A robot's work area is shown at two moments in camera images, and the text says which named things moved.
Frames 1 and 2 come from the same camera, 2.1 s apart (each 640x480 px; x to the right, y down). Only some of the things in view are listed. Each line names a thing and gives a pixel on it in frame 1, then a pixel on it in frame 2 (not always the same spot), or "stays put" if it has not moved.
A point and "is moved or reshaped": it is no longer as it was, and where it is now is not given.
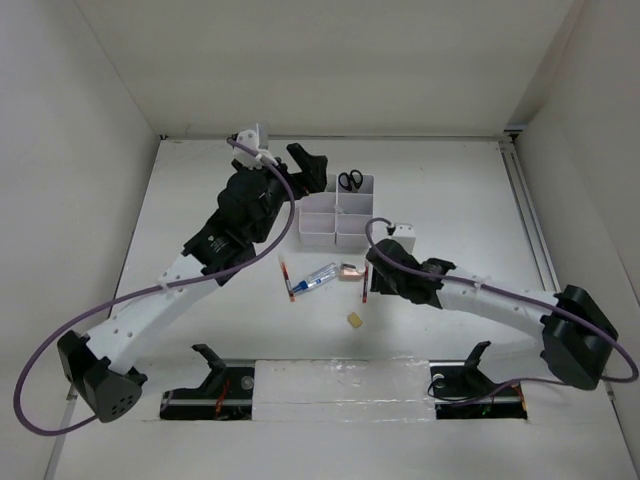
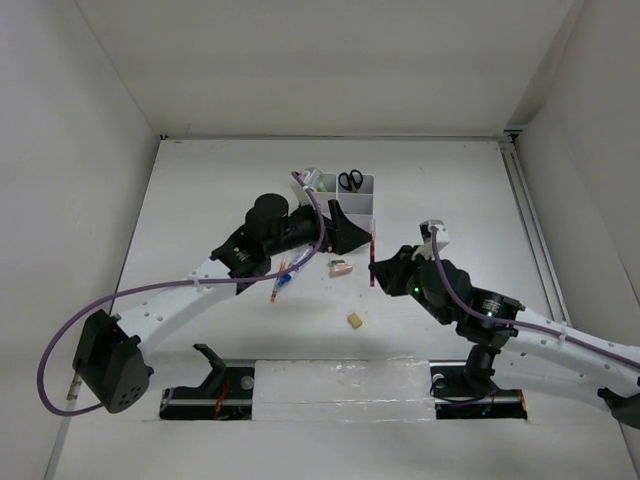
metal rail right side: (533, 232) stays put
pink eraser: (350, 272) -> (338, 268)
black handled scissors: (355, 178) stays put
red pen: (365, 284) is moved or reshaped
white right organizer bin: (354, 214) stays put
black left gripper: (311, 179) -> (341, 235)
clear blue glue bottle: (318, 277) -> (287, 278)
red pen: (288, 280) is moved or reshaped
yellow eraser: (354, 320) stays put
